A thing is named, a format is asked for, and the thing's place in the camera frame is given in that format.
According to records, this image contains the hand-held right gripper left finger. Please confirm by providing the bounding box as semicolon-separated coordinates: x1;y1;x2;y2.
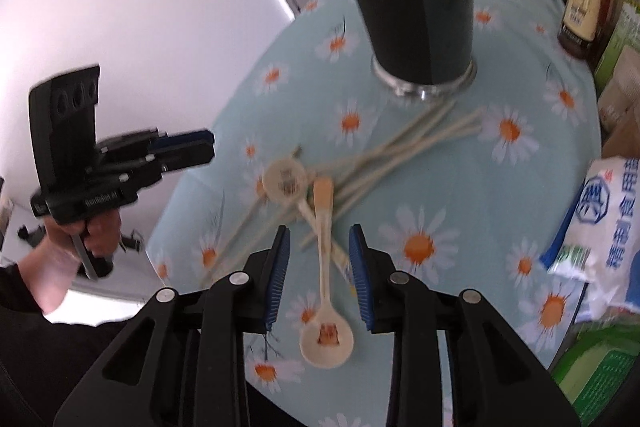
52;226;292;427

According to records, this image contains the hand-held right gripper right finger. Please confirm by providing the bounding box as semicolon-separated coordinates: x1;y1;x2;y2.
347;223;583;427

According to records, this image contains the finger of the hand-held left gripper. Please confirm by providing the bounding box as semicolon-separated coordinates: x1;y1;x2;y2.
150;129;215;154
156;144;216;172

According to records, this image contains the cream spoon with cartoon print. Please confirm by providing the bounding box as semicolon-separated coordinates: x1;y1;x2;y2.
262;158;358;280
299;177;355;370

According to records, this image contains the bunch of cream chopsticks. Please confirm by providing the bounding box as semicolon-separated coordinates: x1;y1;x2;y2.
200;99;486;288

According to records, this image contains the black utensil holder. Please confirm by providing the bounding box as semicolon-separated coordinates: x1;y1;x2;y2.
327;0;478;100

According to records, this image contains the person's left forearm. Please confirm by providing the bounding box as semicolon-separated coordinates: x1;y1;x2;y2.
0;239;83;323

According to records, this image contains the person's left hand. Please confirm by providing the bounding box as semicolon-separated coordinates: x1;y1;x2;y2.
45;208;124;265

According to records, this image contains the daisy print tablecloth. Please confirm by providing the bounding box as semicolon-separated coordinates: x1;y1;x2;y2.
145;0;603;427

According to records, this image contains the white salt bag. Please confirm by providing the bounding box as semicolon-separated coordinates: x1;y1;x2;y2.
540;157;640;323

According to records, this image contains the green packet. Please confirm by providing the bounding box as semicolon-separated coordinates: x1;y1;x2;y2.
550;319;640;413

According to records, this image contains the small bottle with tan label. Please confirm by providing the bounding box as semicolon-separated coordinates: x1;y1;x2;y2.
557;0;616;60

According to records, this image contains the green label oil bottle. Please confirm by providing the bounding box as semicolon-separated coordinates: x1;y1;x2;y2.
595;0;640;78

